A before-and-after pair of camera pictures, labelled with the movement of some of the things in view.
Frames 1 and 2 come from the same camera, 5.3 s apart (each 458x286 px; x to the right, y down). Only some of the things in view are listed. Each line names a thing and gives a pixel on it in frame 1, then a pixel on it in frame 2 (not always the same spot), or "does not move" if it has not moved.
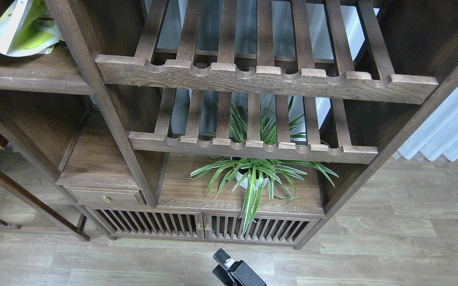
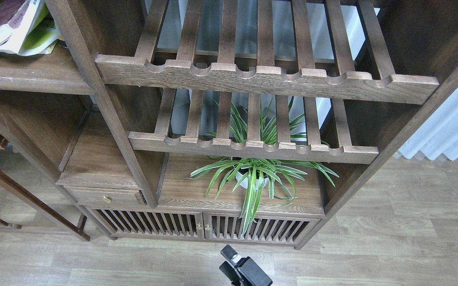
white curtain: (455, 127) does not move
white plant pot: (239, 177) does not move
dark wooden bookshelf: (230, 121) does not move
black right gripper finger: (223, 275) -> (231, 273)
